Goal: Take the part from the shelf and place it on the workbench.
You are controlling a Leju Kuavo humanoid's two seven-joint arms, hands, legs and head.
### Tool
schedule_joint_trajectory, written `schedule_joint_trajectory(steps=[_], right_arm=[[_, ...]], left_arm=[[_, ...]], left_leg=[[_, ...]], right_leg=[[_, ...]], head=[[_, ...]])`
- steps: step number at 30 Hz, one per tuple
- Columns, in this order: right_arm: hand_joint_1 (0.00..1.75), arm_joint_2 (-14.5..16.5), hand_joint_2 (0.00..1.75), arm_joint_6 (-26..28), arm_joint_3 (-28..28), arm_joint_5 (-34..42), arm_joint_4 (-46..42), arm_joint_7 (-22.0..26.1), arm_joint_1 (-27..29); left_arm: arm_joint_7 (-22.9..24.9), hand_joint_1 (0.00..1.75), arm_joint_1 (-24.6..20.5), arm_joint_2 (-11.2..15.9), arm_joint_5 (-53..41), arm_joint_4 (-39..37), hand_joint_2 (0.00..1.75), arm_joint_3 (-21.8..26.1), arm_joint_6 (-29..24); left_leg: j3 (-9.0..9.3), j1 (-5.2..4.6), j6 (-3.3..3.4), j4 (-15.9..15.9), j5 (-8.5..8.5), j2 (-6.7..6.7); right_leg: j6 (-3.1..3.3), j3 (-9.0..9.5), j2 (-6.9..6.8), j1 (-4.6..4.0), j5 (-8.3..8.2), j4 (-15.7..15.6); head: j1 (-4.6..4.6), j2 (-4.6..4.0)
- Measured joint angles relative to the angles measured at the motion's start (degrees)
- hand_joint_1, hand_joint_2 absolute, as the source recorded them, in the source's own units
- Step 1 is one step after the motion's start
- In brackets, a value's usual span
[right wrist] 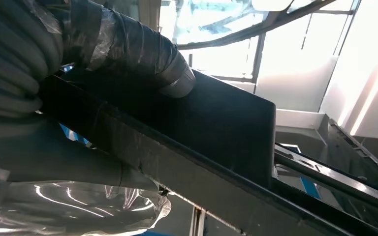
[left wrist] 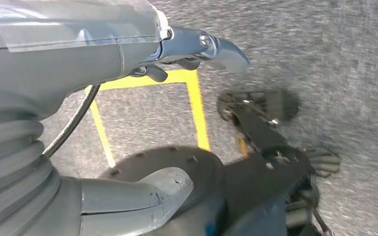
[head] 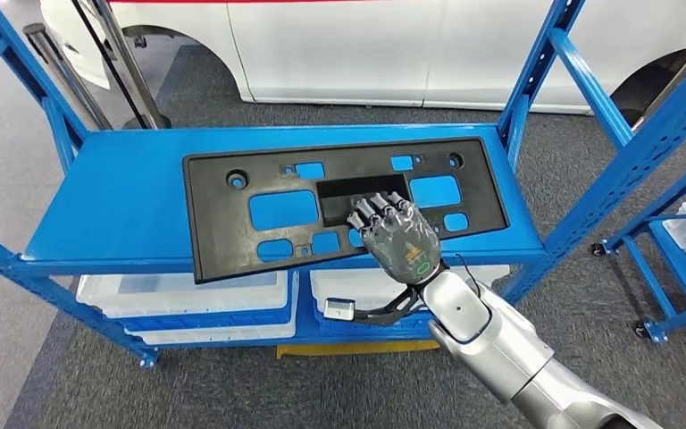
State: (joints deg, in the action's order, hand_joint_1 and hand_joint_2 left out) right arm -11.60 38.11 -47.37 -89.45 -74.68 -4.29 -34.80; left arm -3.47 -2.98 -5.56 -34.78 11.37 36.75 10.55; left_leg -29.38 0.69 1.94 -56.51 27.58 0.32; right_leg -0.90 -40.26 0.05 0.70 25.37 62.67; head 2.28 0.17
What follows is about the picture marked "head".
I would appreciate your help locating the blue plastic bin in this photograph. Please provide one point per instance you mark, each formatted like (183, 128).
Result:
(349, 328)

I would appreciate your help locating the black plastic plate bracket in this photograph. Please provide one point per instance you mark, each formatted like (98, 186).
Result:
(219, 237)

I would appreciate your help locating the grey post with black cap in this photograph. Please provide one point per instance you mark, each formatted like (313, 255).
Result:
(66, 77)

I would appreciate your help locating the thin black pole with base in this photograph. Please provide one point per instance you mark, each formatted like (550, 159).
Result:
(136, 123)

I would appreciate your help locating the chrome stanchion with round base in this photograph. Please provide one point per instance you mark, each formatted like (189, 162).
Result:
(683, 72)

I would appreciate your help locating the blue metal shelf rack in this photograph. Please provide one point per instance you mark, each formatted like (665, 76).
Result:
(130, 195)

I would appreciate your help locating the small blue metal rack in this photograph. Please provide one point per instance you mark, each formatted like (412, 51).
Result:
(649, 277)

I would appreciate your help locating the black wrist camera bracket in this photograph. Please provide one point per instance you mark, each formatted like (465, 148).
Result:
(372, 317)

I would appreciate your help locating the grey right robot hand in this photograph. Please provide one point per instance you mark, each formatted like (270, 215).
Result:
(405, 243)

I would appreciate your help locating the yellow floor tape strip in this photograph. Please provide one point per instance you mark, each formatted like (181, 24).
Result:
(355, 349)

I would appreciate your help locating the white car with red stripe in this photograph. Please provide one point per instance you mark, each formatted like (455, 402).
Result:
(349, 47)

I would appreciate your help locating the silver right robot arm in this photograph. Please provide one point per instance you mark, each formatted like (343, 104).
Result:
(497, 343)

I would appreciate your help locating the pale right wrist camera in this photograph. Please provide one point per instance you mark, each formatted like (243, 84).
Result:
(339, 309)

